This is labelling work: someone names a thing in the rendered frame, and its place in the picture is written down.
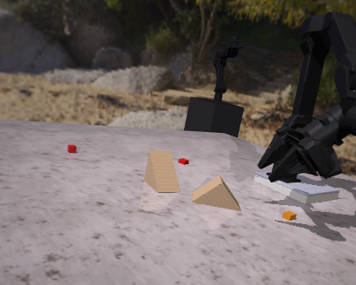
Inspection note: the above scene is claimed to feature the small orange block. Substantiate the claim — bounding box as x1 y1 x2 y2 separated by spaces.
282 211 297 221

